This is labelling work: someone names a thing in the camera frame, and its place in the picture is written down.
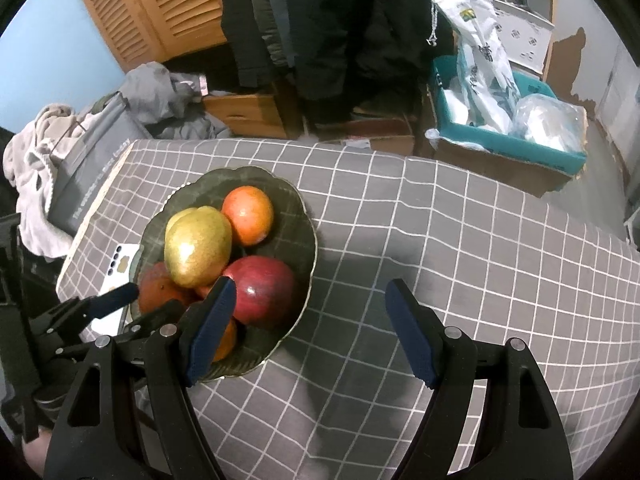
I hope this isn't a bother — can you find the clear plastic bag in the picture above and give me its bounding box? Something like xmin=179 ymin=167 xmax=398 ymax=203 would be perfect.
xmin=510 ymin=92 xmax=588 ymax=153

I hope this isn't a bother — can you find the pinkish red apple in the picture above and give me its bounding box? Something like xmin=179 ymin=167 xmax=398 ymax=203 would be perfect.
xmin=137 ymin=261 xmax=198 ymax=316

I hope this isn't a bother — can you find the green glass bowl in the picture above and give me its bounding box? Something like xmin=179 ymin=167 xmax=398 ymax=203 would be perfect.
xmin=129 ymin=166 xmax=318 ymax=381

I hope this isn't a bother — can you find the white patterned storage box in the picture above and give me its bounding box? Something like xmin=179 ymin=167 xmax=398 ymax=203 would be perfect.
xmin=492 ymin=7 xmax=553 ymax=73

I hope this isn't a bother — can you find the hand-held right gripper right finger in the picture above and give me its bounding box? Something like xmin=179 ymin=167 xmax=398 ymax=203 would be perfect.
xmin=385 ymin=278 xmax=575 ymax=480

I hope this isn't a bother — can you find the wooden shelf rack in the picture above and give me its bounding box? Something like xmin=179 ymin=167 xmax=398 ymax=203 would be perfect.
xmin=450 ymin=0 xmax=558 ymax=81

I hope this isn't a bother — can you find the grey jacket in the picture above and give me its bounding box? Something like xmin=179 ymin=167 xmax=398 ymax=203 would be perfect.
xmin=260 ymin=0 xmax=297 ymax=68

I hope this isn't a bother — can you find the small tangerine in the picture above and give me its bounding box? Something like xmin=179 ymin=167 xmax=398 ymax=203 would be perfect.
xmin=211 ymin=316 xmax=238 ymax=363

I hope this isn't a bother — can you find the grey checked tablecloth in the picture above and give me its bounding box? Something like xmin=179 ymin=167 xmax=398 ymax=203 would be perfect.
xmin=55 ymin=139 xmax=640 ymax=480

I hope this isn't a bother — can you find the thin black jacket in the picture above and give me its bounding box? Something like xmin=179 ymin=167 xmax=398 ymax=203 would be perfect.
xmin=220 ymin=0 xmax=274 ymax=88

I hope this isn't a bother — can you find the teal plastic crate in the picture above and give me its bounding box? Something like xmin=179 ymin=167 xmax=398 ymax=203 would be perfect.
xmin=425 ymin=55 xmax=588 ymax=176

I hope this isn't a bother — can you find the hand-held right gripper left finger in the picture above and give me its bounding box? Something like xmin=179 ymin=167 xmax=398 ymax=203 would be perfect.
xmin=44 ymin=276 xmax=237 ymax=480

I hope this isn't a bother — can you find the pale yellow pear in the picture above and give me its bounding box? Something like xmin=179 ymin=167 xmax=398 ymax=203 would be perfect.
xmin=165 ymin=207 xmax=203 ymax=236

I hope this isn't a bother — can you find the white printed plastic bag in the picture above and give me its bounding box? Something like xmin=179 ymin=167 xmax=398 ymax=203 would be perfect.
xmin=410 ymin=0 xmax=518 ymax=133

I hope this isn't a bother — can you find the large black coat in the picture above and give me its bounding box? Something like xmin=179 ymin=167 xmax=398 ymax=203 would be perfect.
xmin=277 ymin=0 xmax=453 ymax=126

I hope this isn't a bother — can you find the grey printed tote bag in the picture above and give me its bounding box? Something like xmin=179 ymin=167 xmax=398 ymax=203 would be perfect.
xmin=47 ymin=92 xmax=153 ymax=238

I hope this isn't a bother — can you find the grey clothing pile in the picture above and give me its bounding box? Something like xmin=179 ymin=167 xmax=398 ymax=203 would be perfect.
xmin=120 ymin=61 xmax=233 ymax=141

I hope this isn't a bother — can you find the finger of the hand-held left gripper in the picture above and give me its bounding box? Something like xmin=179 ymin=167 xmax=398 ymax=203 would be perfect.
xmin=117 ymin=299 xmax=187 ymax=348
xmin=30 ymin=282 xmax=141 ymax=341

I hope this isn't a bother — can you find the large orange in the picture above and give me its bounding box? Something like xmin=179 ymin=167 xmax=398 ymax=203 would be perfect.
xmin=221 ymin=186 xmax=275 ymax=246

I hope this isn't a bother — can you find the wooden louvered wardrobe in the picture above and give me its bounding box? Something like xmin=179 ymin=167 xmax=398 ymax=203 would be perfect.
xmin=65 ymin=0 xmax=231 ymax=73

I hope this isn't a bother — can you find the dark red apple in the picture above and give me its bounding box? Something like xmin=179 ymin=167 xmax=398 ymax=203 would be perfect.
xmin=220 ymin=255 xmax=296 ymax=330

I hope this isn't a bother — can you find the white smartphone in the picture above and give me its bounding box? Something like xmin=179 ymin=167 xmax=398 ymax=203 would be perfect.
xmin=92 ymin=243 xmax=146 ymax=336

